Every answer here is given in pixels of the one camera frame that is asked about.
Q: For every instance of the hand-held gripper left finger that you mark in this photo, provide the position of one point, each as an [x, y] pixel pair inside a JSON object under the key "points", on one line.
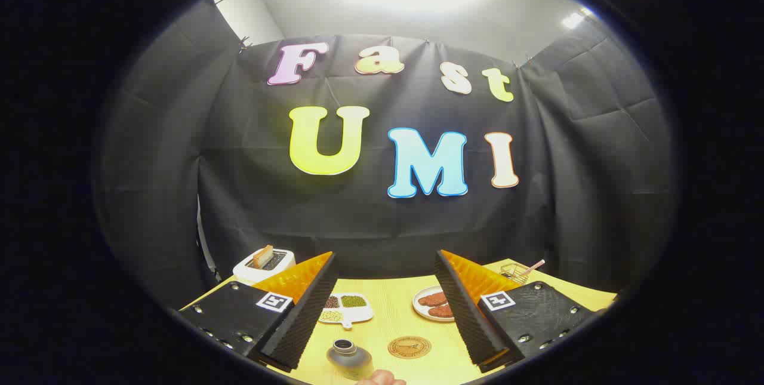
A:
{"points": [[304, 313]]}

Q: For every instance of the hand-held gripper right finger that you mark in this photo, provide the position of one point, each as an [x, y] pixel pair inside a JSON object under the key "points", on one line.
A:
{"points": [[465, 307]]}

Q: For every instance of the silver bottle with green label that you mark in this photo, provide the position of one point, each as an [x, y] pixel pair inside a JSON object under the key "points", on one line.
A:
{"points": [[351, 362]]}

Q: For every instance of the round cork coaster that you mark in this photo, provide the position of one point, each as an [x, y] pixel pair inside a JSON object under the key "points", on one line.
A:
{"points": [[409, 347]]}

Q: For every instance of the brown meat piece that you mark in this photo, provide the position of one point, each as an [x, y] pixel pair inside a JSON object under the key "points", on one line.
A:
{"points": [[433, 299], [441, 311]]}

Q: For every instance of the white round plate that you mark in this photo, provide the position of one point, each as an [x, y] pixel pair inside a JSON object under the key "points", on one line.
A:
{"points": [[421, 308]]}

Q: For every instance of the white divided dish of beans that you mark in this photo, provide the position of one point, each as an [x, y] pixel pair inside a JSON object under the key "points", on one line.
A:
{"points": [[352, 310]]}

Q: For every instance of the toast slice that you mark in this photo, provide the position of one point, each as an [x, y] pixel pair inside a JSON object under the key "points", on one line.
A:
{"points": [[262, 256]]}

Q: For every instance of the white toaster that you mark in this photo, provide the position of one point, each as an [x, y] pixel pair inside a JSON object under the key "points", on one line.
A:
{"points": [[248, 270]]}

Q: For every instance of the wooden table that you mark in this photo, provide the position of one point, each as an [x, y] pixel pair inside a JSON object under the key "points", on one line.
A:
{"points": [[394, 313]]}

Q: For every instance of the striped straw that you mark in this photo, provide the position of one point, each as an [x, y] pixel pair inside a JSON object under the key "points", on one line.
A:
{"points": [[534, 265]]}

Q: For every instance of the black backdrop cloth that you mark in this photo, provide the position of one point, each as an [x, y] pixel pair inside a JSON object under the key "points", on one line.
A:
{"points": [[382, 224]]}

